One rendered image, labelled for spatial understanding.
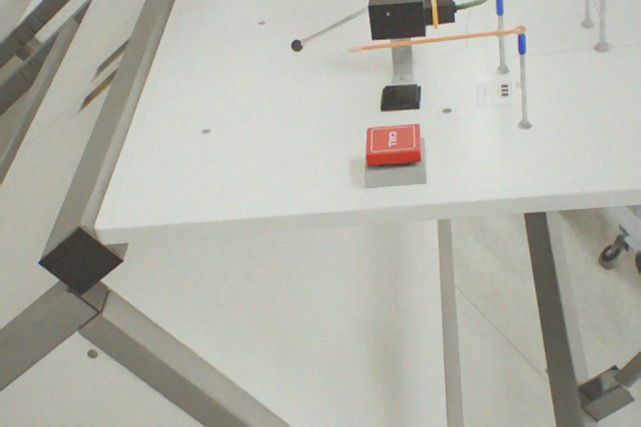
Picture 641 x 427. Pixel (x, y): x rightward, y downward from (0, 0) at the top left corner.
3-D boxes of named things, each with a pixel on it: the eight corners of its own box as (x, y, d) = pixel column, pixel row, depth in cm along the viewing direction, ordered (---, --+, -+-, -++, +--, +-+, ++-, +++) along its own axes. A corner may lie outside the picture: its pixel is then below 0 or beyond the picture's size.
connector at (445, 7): (408, 14, 123) (406, -3, 122) (455, 10, 123) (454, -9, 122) (410, 28, 121) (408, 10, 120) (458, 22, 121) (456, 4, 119)
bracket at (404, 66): (394, 62, 128) (389, 20, 125) (416, 61, 127) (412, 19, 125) (391, 83, 124) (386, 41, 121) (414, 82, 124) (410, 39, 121)
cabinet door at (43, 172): (-122, 425, 131) (72, 263, 117) (10, 159, 176) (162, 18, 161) (-107, 436, 132) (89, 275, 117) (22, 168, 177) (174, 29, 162)
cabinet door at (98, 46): (13, 157, 176) (164, 16, 162) (91, 0, 221) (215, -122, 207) (23, 165, 177) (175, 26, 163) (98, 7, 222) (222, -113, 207)
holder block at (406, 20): (374, 22, 125) (370, -12, 123) (427, 18, 124) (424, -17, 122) (371, 41, 122) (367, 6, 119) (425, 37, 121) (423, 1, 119)
